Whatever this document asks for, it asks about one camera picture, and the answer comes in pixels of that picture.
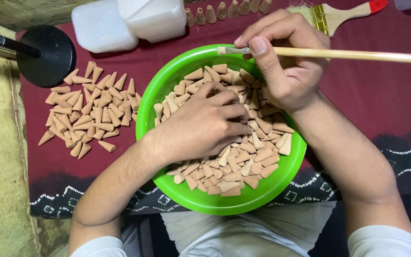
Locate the person's right hand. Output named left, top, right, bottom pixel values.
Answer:
left=234, top=9, right=332, bottom=115

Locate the stack of white plastic tubs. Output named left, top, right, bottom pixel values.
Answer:
left=116, top=0, right=187, bottom=44

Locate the person's white shirt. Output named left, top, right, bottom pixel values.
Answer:
left=68, top=200, right=411, bottom=257

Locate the person's left hand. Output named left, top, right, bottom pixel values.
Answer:
left=152, top=81, right=253, bottom=165

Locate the green plastic bowl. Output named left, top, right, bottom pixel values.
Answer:
left=135, top=44, right=308, bottom=216

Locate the thin wooden paintbrush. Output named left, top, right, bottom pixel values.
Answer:
left=217, top=46, right=411, bottom=65

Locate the row of standing clay cones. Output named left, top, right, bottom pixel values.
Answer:
left=185, top=0, right=273, bottom=28

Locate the maroon patterned cloth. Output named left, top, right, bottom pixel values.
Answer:
left=16, top=0, right=411, bottom=218

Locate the loose pile of clay cones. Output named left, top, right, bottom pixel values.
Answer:
left=38, top=61, right=142, bottom=160

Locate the heap of clay cones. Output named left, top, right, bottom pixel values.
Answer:
left=154, top=64, right=295, bottom=198

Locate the stack of white plastic lids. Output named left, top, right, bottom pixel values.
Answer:
left=71, top=0, right=139, bottom=54

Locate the wide flat red-tipped paintbrush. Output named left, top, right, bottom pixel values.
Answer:
left=286, top=0, right=389, bottom=37

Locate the black round stand with pole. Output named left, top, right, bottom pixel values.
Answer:
left=0, top=24, right=77, bottom=88

